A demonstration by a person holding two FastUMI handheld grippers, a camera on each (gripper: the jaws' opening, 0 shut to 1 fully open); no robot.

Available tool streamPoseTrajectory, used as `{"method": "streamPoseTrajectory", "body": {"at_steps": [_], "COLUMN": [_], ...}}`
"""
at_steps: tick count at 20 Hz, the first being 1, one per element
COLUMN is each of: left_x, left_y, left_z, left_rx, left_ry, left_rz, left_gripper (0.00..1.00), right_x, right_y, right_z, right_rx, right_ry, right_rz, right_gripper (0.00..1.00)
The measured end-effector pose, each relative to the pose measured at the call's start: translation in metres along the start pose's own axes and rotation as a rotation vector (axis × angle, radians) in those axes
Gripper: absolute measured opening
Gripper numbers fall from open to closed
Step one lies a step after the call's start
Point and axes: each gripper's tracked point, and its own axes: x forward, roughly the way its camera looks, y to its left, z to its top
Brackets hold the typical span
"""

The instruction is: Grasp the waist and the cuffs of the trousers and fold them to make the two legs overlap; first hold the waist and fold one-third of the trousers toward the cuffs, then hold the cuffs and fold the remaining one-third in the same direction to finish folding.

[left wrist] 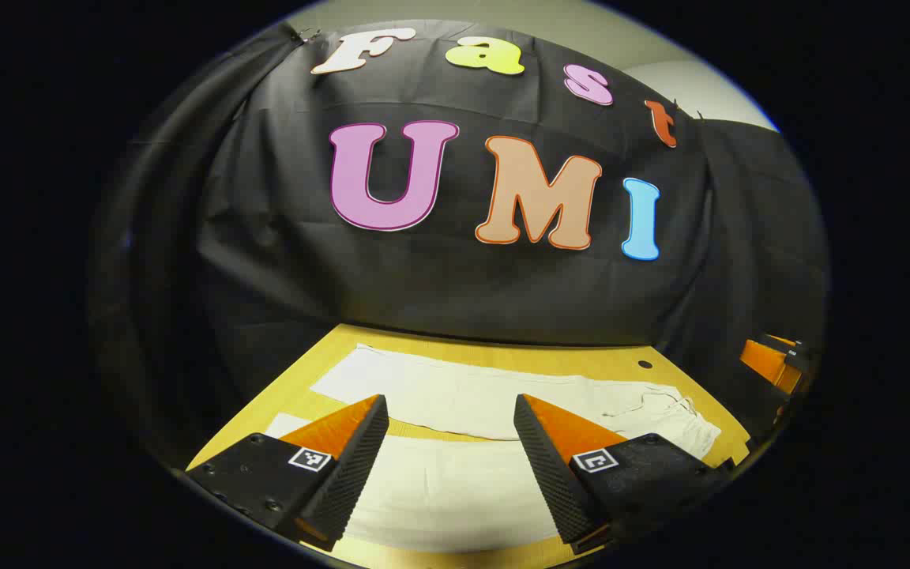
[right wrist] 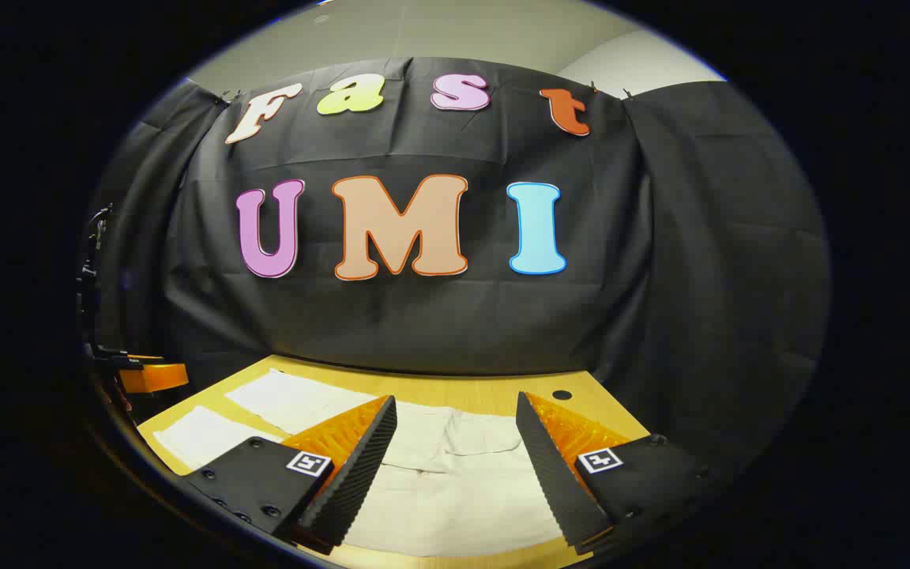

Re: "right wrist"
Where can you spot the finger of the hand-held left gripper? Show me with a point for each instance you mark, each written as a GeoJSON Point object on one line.
{"type": "Point", "coordinates": [153, 377]}

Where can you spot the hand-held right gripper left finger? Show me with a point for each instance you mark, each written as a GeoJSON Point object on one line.
{"type": "Point", "coordinates": [352, 482]}

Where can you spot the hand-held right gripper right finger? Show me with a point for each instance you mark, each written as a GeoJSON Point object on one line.
{"type": "Point", "coordinates": [554, 482]}

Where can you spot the white jeans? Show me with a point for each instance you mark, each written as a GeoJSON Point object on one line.
{"type": "Point", "coordinates": [455, 490]}

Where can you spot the black backdrop cloth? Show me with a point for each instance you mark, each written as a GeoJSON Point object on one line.
{"type": "Point", "coordinates": [423, 316]}

